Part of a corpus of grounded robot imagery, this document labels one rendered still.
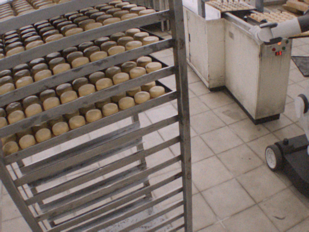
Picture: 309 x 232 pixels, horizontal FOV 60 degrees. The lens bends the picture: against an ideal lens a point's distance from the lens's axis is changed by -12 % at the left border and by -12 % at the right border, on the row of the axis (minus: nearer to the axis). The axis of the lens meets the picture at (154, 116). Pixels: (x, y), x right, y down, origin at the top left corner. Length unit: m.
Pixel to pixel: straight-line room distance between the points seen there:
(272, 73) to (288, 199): 1.06
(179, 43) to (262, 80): 1.73
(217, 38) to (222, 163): 1.27
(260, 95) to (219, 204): 1.04
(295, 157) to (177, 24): 1.63
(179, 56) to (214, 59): 2.19
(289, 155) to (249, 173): 0.34
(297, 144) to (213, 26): 1.38
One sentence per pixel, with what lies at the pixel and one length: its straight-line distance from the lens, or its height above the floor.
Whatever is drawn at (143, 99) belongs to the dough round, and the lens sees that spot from 0.96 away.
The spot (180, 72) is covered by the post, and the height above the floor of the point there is 1.23.
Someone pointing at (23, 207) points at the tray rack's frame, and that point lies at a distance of 0.97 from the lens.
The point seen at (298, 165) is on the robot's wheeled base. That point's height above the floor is 0.17.
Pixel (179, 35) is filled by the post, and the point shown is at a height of 1.35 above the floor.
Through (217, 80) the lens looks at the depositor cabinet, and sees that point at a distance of 3.20.
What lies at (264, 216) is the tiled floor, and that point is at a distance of 2.07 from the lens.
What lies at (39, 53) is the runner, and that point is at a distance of 0.77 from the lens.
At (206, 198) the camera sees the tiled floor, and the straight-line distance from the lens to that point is 2.14.
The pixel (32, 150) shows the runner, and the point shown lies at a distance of 0.88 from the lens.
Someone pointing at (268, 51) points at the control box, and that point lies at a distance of 2.44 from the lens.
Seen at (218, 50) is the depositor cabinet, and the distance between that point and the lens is 3.06.
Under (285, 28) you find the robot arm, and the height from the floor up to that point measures 1.15.
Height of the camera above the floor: 1.63
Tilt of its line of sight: 33 degrees down
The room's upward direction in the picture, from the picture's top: 7 degrees counter-clockwise
